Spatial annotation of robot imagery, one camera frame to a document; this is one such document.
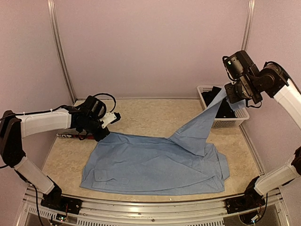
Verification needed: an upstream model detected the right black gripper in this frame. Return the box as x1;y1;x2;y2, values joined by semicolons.
225;79;261;103

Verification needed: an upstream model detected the red black plaid shirt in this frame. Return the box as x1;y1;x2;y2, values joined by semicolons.
56;134;94;140

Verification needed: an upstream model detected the white plastic laundry basket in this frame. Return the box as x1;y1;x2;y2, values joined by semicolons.
197;85;250;128

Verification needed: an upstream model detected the light blue long sleeve shirt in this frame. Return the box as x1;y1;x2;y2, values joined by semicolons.
79;86;246;196

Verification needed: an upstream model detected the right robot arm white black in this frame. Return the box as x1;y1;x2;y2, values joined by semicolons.
222;50;301;209

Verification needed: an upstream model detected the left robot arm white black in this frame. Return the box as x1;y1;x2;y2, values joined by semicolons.
0;96;119;210

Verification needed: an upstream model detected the black shirt in basket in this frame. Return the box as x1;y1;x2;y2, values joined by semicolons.
201;86;236;119

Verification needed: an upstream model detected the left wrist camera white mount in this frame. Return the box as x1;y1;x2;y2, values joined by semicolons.
100;112;121;129

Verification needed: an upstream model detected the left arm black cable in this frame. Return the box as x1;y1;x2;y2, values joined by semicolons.
93;93;117;113

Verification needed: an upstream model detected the right aluminium frame post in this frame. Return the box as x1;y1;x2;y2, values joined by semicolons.
230;0;256;95

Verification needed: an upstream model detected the aluminium frame post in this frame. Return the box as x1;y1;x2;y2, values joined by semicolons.
230;0;256;95
47;0;77;104

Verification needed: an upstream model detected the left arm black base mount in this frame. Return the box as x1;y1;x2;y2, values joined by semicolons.
41;196;82;215

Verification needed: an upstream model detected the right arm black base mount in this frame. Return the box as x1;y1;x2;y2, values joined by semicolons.
225;195;266;214

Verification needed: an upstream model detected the left aluminium frame post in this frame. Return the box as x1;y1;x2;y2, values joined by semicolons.
47;0;77;104

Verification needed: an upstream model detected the front aluminium rail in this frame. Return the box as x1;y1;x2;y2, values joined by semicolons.
16;187;290;226

